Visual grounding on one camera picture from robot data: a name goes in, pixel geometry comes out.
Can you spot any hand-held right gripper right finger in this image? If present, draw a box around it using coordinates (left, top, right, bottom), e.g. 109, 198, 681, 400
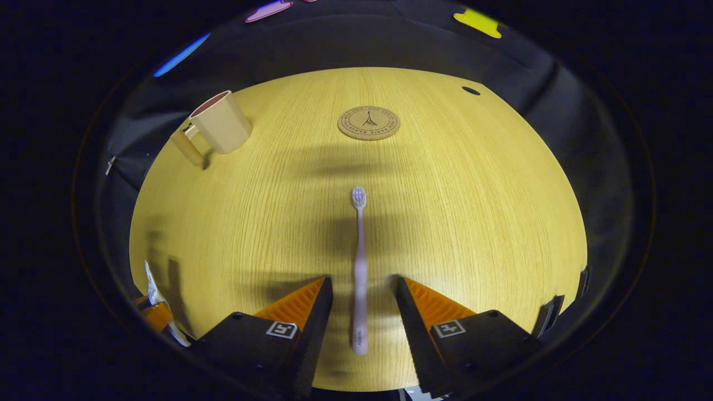
395, 276, 544, 399

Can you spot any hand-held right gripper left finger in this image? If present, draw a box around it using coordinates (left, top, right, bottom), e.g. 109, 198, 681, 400
189, 276, 334, 399

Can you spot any white toothpaste tube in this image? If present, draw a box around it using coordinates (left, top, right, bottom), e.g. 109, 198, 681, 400
144, 260, 191, 347

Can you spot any pale pink toothbrush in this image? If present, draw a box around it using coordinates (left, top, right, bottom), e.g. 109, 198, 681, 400
350, 187, 369, 355

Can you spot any beige cup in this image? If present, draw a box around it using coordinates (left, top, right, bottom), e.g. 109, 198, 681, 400
170, 90, 254, 168

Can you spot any round cork coaster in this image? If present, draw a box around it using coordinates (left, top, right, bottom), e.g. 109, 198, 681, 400
338, 106, 401, 141

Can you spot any black backdrop cloth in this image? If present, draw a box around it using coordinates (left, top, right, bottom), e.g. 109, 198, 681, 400
95, 0, 636, 335

